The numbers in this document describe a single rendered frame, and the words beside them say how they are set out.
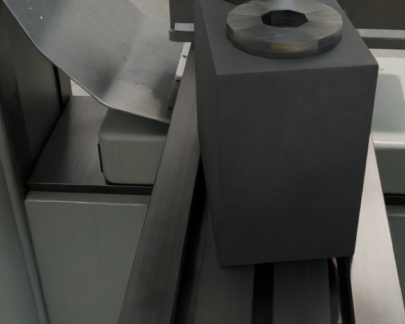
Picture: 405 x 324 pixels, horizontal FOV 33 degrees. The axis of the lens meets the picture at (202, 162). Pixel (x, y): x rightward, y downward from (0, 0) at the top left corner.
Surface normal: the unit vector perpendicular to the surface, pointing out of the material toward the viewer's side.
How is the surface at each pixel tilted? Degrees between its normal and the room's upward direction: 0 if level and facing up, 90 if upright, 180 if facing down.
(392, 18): 90
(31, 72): 90
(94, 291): 90
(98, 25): 44
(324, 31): 0
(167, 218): 0
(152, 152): 90
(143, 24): 22
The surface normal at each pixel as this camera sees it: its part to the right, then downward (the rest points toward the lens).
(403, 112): -0.03, -0.82
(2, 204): 0.77, 0.33
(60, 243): -0.10, 0.56
